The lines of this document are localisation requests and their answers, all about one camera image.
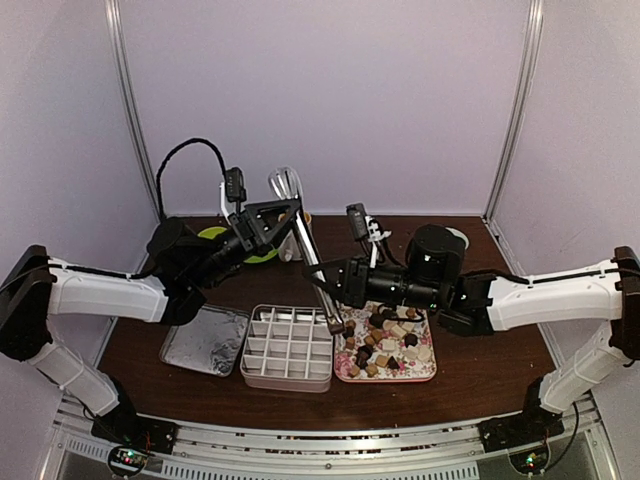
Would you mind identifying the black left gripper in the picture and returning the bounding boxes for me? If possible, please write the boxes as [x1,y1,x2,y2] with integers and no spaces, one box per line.
[186,196,303,288]

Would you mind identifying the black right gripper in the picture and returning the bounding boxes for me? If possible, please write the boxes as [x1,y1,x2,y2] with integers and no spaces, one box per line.
[303,254,443,312]

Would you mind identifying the metal tongs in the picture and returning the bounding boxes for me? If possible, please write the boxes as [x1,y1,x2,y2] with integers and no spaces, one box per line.
[268,166,345,335]

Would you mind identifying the pink tin box with dividers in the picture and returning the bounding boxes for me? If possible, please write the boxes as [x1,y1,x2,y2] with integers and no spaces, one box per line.
[240,304,334,394]

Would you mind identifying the pink bunny tin lid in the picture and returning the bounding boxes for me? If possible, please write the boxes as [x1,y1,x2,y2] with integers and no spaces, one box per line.
[159,305,250,378]

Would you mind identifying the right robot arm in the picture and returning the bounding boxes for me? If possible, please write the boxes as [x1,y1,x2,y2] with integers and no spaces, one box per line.
[305,224,639,442]

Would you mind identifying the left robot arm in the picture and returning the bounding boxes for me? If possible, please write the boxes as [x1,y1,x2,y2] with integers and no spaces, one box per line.
[1,199,301,444]

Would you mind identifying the tan Sweet chocolate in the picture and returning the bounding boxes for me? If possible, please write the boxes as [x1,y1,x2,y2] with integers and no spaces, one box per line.
[375,355,389,368]

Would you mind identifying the dark heart chocolate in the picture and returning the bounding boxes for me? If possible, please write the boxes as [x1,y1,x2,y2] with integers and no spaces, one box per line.
[404,333,419,347]

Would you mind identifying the green plate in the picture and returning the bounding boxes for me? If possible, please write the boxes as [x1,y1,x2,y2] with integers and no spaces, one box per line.
[243,249,278,264]

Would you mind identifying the white mug with orange inside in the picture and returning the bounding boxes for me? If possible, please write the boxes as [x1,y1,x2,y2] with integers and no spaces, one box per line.
[278,210,318,264]

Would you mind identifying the green bowl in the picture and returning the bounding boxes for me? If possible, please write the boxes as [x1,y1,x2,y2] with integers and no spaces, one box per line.
[198,226,227,240]

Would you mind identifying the floral pink tray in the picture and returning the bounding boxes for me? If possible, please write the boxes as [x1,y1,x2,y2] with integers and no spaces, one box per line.
[334,302,437,383]

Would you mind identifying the pale blue ceramic bowl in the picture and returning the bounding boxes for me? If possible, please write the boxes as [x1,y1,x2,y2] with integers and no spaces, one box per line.
[445,227,470,251]

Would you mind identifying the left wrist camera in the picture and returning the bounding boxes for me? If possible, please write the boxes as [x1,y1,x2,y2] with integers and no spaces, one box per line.
[224,166,247,203]

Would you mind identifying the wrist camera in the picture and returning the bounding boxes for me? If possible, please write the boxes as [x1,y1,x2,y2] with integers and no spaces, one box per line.
[346,203,391,243]
[224,166,247,203]

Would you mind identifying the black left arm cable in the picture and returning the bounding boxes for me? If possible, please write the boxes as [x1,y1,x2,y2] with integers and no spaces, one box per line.
[155,138,231,219]

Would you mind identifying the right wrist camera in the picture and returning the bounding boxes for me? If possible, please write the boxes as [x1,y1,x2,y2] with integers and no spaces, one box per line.
[346,203,391,243]

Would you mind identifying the front aluminium rail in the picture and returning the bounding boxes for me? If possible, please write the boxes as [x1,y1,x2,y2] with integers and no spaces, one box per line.
[36,407,622,479]

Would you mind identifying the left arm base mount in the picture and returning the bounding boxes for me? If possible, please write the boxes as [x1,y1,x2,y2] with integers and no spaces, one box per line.
[83,384,177,479]

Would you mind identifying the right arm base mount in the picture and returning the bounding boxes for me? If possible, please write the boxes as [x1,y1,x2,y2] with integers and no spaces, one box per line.
[477,377,564,476]

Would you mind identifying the left aluminium frame post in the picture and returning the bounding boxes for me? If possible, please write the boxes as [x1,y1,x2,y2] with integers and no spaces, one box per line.
[104,0,161,220]

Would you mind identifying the aluminium frame post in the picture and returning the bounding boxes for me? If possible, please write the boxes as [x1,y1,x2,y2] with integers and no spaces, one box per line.
[483,0,544,223]
[104,0,161,220]

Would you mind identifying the right aluminium frame post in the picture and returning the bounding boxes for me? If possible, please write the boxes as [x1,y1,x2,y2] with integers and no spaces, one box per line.
[483,0,544,223]

